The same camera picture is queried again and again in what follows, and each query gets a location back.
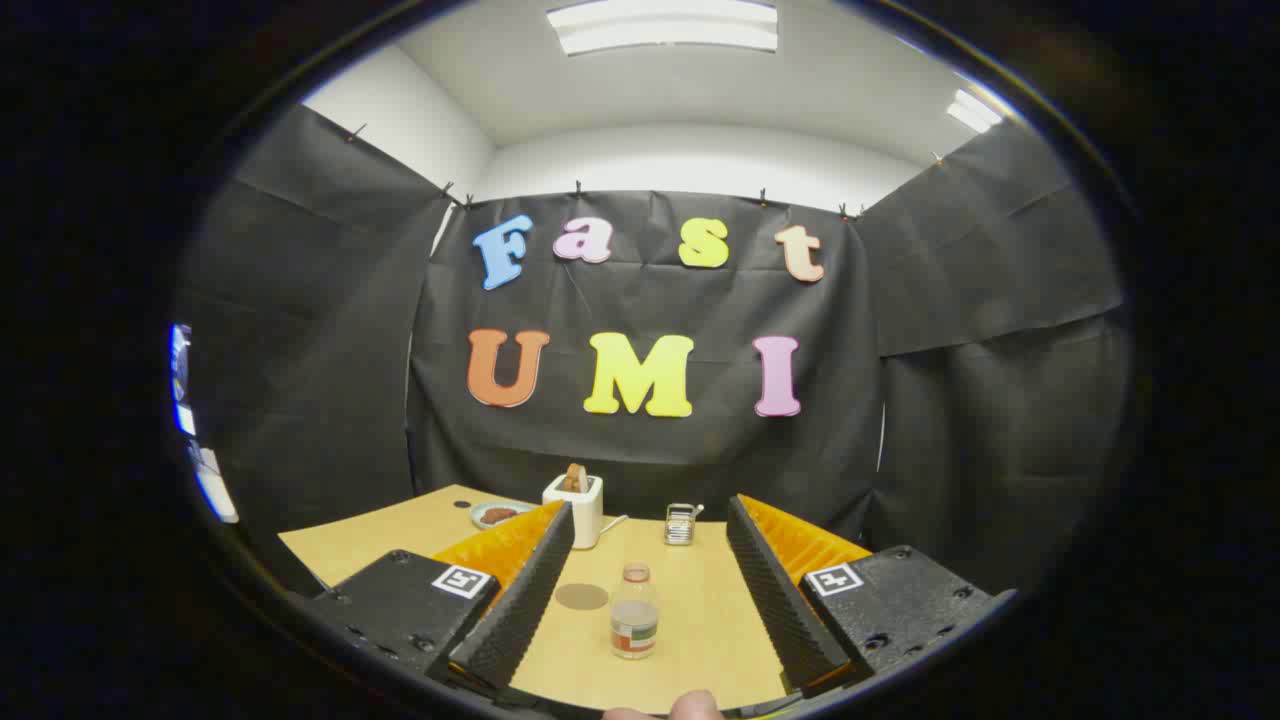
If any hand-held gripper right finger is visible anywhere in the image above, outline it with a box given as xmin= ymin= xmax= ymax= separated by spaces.
xmin=726 ymin=493 xmax=1019 ymax=699

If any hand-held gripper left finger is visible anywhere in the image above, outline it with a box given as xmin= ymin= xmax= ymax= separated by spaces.
xmin=300 ymin=500 xmax=577 ymax=701

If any black backdrop cloth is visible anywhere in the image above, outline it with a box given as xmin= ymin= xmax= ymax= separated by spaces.
xmin=170 ymin=100 xmax=1136 ymax=601

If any white toaster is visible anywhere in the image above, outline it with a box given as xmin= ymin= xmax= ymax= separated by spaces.
xmin=542 ymin=473 xmax=604 ymax=550

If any small ceiling light panel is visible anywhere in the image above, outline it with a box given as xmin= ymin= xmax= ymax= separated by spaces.
xmin=946 ymin=88 xmax=1003 ymax=134

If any bright window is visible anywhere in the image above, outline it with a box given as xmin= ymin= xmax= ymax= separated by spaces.
xmin=168 ymin=322 xmax=241 ymax=525

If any large ceiling light panel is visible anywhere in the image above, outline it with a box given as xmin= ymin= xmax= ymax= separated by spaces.
xmin=546 ymin=0 xmax=779 ymax=56

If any small plate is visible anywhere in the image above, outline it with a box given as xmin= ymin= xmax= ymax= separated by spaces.
xmin=470 ymin=501 xmax=536 ymax=530

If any clear juice bottle red ring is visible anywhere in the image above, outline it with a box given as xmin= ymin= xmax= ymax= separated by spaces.
xmin=610 ymin=562 xmax=661 ymax=661

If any wooden table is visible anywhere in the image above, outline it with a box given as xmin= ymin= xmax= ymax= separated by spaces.
xmin=278 ymin=485 xmax=791 ymax=713

